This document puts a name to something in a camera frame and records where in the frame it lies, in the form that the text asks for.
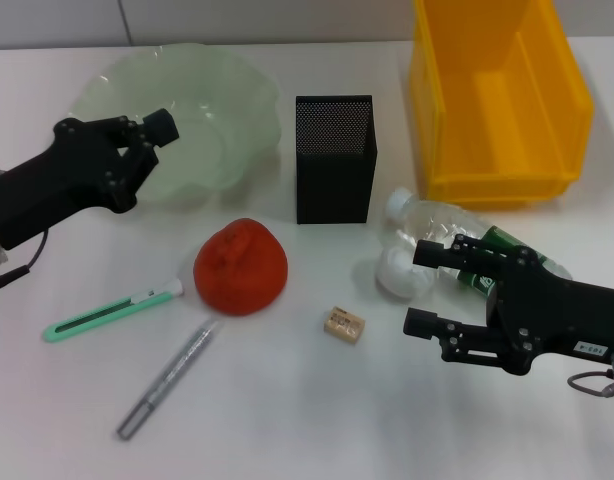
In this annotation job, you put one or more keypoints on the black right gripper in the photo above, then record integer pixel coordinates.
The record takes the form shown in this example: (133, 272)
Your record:
(552, 315)

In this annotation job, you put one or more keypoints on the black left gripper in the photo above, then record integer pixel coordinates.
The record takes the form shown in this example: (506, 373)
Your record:
(62, 170)

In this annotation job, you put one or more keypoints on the white paper ball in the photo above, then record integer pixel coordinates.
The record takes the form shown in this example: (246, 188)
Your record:
(397, 275)

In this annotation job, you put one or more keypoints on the clear green-label water bottle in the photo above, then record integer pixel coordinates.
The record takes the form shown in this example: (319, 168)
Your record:
(437, 220)

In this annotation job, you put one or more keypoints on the pale green glass fruit plate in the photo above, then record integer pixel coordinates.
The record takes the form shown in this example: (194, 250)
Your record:
(212, 100)

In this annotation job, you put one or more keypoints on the small beige eraser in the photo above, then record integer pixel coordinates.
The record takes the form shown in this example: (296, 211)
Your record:
(343, 326)

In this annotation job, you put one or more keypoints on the mint green utility knife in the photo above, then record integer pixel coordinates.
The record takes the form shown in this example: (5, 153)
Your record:
(97, 315)

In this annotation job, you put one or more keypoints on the black mesh pen holder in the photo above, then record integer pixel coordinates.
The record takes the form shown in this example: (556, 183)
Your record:
(332, 175)

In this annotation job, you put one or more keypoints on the silver glitter pen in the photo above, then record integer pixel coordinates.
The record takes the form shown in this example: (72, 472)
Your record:
(172, 372)

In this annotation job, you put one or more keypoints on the yellow plastic bin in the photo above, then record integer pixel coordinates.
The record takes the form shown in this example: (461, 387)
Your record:
(487, 125)

